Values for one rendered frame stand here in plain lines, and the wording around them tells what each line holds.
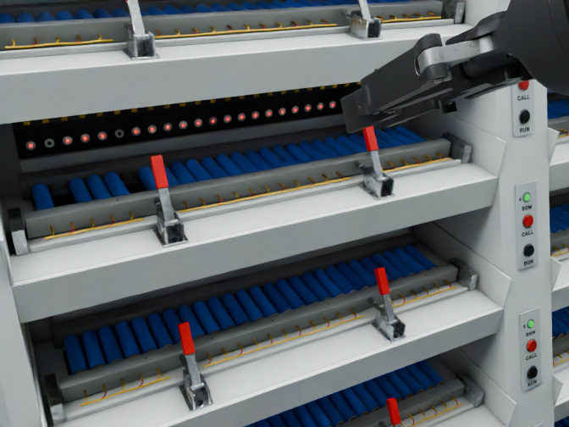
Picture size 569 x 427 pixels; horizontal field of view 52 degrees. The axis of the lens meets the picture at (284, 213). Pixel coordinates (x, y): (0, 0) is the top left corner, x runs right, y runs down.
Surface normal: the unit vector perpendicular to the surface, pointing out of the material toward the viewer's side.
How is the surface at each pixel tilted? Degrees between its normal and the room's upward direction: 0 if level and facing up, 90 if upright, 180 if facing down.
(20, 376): 90
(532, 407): 90
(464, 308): 20
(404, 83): 91
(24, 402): 90
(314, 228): 110
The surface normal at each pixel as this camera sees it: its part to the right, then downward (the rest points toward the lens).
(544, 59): -0.65, 0.67
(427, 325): 0.04, -0.87
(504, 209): 0.44, 0.14
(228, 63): 0.45, 0.46
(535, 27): -0.88, 0.25
